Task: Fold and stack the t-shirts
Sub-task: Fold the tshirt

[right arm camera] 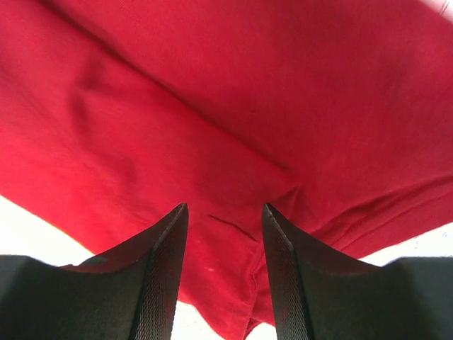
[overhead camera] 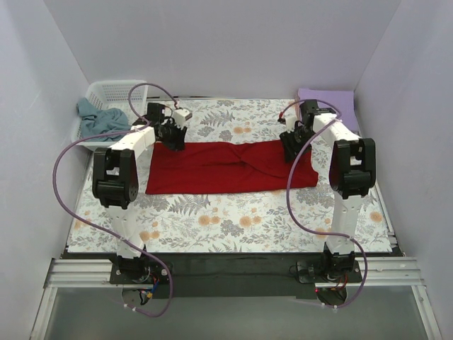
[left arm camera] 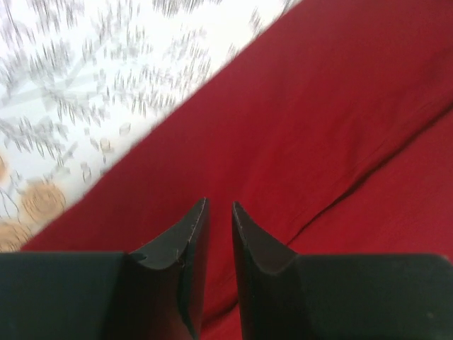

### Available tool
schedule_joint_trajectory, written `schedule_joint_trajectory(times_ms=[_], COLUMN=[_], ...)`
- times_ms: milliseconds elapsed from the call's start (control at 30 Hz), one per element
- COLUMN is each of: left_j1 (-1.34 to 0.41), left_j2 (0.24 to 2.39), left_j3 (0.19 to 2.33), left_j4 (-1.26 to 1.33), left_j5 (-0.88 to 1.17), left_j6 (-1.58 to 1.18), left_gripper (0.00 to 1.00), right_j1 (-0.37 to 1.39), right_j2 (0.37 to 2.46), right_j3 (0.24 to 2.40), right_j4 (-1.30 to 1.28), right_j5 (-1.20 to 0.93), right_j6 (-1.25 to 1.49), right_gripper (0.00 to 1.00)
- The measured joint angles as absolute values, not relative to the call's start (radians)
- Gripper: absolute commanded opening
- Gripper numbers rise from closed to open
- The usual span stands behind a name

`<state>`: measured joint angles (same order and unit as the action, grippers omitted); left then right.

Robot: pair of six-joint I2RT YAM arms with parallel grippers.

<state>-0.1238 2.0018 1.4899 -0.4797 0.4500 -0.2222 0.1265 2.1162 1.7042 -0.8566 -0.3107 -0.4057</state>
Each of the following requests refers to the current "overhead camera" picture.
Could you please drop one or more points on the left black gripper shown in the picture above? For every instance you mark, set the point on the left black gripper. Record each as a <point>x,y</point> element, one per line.
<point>175,138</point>

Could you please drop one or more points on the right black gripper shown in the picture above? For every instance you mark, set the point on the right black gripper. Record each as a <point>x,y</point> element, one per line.
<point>291,142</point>

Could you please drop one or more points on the red t shirt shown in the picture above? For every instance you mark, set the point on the red t shirt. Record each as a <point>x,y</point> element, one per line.
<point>218,168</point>

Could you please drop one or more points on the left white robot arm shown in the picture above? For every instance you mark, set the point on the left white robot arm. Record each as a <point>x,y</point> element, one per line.
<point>116,183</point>

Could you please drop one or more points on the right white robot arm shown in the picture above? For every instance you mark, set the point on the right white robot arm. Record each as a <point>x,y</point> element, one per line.
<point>351,175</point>

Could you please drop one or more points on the folded purple t shirt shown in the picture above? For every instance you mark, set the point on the folded purple t shirt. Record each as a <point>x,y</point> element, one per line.
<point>343,100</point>

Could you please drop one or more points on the blue-grey t shirt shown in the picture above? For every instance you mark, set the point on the blue-grey t shirt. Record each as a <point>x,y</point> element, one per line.
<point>101,123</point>

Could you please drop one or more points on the floral tablecloth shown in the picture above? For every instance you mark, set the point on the floral tablecloth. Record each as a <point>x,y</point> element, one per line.
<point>265,221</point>

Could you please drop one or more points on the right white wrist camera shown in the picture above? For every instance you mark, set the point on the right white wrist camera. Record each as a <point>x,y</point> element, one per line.
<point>290,121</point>

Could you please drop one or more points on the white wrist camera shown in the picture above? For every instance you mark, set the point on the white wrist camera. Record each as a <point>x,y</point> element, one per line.
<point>181,116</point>
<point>290,121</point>

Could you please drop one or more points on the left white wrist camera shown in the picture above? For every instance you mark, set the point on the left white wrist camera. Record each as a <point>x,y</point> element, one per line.
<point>181,116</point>

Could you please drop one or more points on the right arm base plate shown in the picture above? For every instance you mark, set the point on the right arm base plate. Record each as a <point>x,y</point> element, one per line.
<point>316,271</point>

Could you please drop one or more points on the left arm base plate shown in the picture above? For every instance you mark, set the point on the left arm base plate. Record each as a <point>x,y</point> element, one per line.
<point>159,271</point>

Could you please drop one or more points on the aluminium rail frame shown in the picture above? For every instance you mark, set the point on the aluminium rail frame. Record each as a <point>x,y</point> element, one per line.
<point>235,296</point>

